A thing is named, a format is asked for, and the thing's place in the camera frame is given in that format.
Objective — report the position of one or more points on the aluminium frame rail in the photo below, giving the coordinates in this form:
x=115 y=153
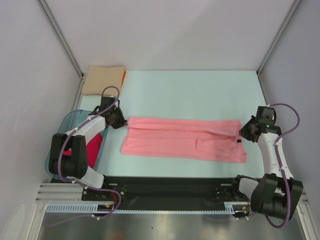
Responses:
x=163 y=193

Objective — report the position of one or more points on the left aluminium corner post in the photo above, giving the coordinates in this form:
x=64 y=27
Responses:
x=48 y=14

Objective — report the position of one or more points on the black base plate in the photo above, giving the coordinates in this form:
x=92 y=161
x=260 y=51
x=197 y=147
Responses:
x=170 y=180

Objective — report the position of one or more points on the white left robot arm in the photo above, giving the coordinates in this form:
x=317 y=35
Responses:
x=73 y=153

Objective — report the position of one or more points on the right aluminium corner post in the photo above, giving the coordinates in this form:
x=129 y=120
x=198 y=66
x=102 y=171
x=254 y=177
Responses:
x=279 y=35

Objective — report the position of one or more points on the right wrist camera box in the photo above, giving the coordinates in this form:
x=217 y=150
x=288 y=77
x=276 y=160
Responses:
x=266 y=115

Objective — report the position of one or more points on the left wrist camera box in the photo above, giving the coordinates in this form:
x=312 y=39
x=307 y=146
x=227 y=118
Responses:
x=107 y=101

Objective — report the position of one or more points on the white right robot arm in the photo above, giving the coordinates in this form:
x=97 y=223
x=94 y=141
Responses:
x=272 y=170

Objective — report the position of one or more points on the white cable duct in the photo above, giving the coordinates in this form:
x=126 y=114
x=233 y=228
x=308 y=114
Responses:
x=225 y=208

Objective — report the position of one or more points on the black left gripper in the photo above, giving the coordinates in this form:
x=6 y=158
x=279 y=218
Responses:
x=122 y=122

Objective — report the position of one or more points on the red t shirt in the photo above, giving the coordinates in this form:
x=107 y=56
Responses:
x=93 y=148

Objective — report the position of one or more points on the beige folded t shirt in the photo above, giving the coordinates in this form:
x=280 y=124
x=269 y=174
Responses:
x=100 y=77

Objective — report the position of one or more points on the aluminium corner post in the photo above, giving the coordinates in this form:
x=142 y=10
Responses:
x=279 y=35
x=48 y=14

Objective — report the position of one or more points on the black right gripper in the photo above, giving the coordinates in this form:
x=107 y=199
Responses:
x=243 y=130

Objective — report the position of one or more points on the pink t shirt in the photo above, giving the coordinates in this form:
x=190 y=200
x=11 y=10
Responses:
x=180 y=138

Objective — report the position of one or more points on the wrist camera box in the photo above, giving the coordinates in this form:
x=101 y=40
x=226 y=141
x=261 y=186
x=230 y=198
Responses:
x=107 y=101
x=266 y=115

